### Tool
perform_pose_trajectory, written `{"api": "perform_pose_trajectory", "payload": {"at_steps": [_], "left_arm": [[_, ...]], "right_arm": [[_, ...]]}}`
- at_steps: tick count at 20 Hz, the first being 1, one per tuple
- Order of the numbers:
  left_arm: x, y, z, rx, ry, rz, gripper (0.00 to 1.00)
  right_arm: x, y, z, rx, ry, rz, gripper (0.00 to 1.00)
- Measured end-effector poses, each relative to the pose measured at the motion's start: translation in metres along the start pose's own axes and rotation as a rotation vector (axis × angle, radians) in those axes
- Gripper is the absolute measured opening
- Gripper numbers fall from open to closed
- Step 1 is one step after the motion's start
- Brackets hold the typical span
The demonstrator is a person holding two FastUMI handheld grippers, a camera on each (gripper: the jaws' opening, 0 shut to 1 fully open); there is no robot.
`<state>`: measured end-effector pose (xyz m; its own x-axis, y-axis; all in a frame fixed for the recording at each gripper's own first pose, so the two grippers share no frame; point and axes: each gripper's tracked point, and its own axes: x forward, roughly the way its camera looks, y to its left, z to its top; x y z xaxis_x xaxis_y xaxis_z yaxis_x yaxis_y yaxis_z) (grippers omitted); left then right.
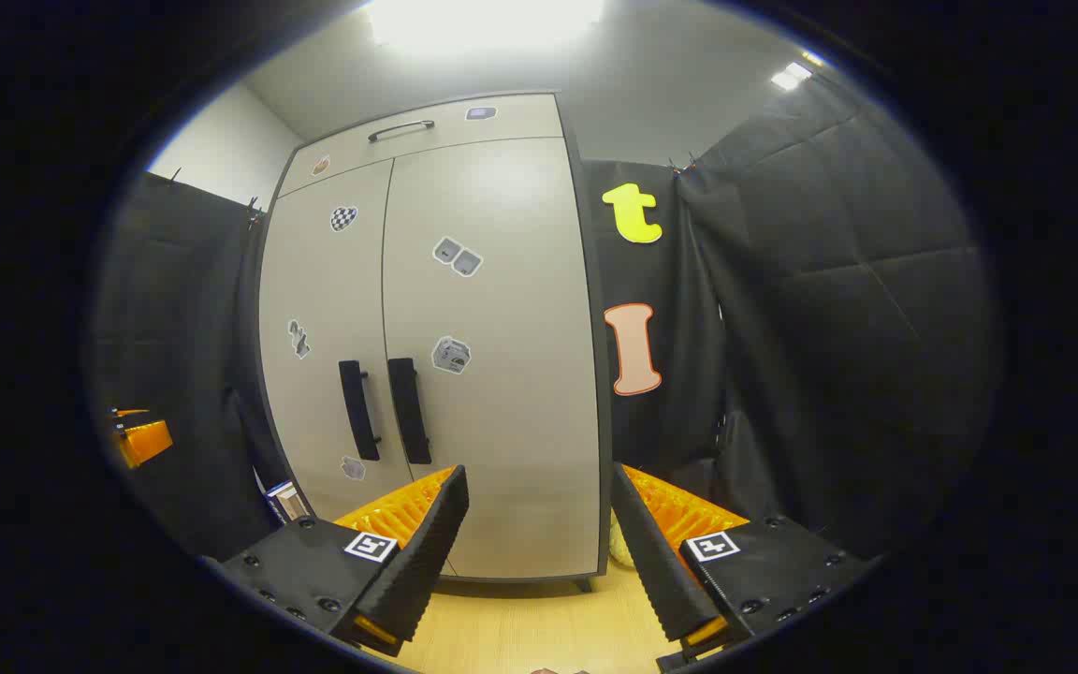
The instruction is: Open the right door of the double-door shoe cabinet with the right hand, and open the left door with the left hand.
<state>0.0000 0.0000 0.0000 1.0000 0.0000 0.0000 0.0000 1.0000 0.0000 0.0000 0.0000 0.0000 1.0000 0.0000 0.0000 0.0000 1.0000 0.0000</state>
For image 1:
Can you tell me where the slim metal drawer handle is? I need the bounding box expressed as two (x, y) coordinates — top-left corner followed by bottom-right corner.
(368, 120), (435, 143)

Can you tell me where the grey double-door shoe cabinet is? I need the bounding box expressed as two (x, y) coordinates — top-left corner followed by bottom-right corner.
(256, 91), (613, 593)

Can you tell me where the grey cabinet drawer front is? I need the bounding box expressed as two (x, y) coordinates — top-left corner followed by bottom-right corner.
(279, 94), (566, 198)

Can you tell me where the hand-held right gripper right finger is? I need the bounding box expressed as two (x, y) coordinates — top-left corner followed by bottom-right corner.
(610, 462), (881, 673)

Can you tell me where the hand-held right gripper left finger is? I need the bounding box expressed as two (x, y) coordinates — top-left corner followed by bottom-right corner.
(216, 465), (470, 658)

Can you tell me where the black backdrop cloth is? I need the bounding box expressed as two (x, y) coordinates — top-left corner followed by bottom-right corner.
(90, 70), (1003, 563)

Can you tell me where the large ceiling light panel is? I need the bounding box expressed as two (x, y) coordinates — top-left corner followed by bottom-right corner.
(361, 0), (610, 52)

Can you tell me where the small ceiling light panel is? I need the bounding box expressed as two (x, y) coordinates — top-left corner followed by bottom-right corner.
(771, 51), (825, 92)

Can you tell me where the black door handle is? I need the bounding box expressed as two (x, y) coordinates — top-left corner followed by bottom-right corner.
(387, 358), (432, 465)
(339, 360), (381, 462)

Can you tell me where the grey shoe cabinet door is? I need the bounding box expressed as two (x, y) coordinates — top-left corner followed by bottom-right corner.
(382, 138), (602, 579)
(258, 159), (414, 525)

